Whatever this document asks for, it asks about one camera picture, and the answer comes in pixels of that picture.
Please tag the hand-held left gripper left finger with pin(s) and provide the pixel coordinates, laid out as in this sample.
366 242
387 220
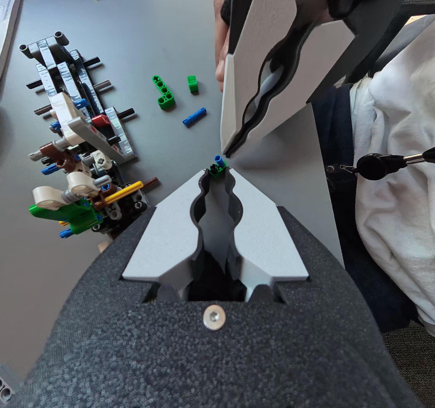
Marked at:
163 241

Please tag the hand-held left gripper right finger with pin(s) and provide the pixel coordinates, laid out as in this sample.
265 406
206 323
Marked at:
265 241

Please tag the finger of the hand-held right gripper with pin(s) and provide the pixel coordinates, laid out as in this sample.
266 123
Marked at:
258 34
319 61

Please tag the green lego connector piece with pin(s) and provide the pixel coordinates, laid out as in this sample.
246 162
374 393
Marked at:
217 170

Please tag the blue lego pin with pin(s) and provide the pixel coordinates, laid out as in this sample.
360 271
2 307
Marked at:
194 117

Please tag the green lego angled beam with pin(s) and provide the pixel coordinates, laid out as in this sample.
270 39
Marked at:
164 92

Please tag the small green lego block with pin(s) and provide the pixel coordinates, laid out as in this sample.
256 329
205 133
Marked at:
192 84

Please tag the grey lego chassis assembly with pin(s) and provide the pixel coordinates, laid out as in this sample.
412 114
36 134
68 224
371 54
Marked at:
74 136

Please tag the small grey lego beam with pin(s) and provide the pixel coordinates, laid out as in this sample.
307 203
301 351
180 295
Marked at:
6 389

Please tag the lego instruction booklet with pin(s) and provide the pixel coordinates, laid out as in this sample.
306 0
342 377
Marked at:
8 24

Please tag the person's right hand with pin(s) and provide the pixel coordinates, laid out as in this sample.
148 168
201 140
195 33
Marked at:
221 68

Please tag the black badge reel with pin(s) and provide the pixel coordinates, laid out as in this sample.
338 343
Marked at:
373 167

